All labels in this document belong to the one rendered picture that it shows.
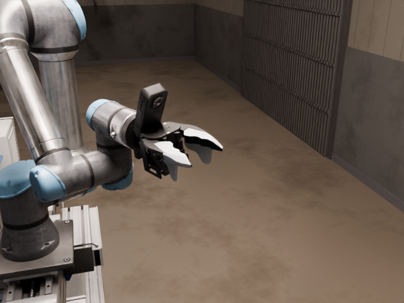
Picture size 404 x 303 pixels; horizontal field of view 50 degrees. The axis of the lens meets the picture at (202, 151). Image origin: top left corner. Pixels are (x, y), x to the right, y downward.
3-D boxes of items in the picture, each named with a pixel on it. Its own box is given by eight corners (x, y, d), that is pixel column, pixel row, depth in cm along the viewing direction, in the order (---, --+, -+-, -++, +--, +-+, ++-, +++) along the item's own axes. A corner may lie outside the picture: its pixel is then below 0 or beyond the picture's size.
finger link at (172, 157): (195, 189, 73) (174, 166, 80) (191, 159, 70) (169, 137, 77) (178, 195, 72) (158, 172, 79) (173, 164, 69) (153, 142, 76)
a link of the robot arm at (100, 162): (79, 188, 99) (74, 142, 94) (122, 174, 105) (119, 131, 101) (97, 201, 93) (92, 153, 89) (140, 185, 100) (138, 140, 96)
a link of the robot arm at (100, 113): (115, 128, 102) (113, 94, 99) (142, 142, 95) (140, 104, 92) (85, 137, 98) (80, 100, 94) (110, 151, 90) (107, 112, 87)
